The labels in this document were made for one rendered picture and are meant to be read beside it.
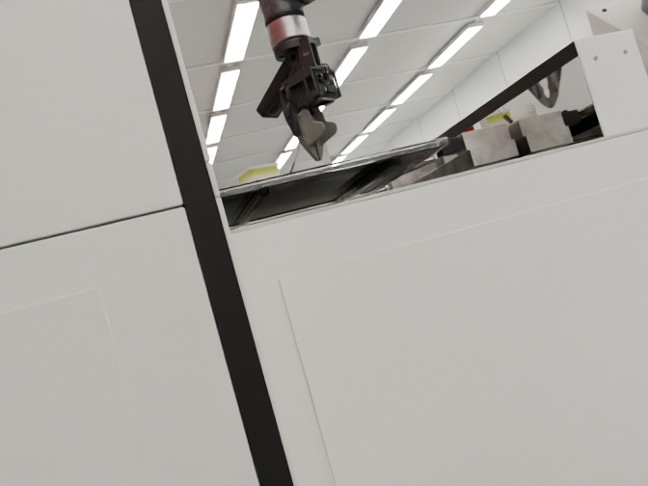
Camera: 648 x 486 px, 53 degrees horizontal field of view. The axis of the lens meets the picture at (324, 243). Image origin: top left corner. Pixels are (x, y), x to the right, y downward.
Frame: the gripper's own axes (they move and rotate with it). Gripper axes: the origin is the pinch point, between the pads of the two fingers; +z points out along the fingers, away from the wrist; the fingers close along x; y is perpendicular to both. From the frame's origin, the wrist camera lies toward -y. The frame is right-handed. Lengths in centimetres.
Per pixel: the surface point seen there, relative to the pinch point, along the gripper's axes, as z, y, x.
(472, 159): 11.0, 29.7, -1.0
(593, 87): 8, 50, -4
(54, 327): 21, 32, -72
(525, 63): -145, -153, 605
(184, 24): -177, -245, 218
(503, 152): 11.1, 32.9, 3.3
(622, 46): 4, 53, 2
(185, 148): 12, 38, -63
